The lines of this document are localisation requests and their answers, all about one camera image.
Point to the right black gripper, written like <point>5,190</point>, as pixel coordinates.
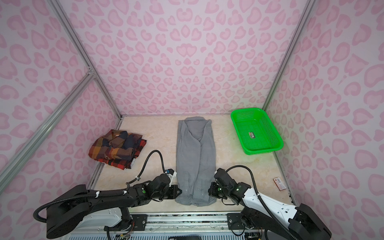
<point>211,189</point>

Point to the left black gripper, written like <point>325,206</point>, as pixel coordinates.
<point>175,194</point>

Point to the grey long sleeve shirt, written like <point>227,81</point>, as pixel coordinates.
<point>196,161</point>

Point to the green plastic basket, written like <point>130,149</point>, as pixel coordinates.
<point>256,132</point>

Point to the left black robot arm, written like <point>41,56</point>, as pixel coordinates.
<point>64,214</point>

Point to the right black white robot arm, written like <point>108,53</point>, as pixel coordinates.
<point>261,212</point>

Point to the red white label card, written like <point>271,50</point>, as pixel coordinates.
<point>279,183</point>

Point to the folded plaid flannel shirt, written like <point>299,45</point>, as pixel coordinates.
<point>118,149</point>

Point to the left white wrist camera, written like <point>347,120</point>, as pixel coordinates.
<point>171,174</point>

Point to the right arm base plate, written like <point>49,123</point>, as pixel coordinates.
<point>238,221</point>

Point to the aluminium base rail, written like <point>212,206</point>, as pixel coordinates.
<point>207,224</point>

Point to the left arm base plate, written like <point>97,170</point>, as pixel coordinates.
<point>138,222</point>

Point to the diagonal aluminium frame bar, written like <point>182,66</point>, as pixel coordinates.
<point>19,160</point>

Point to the left corner aluminium post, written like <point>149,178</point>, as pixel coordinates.
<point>78,45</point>

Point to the corner aluminium post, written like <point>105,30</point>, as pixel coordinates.
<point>295,39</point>
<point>78,45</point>

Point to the right corner aluminium post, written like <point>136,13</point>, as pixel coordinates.
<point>295,39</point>

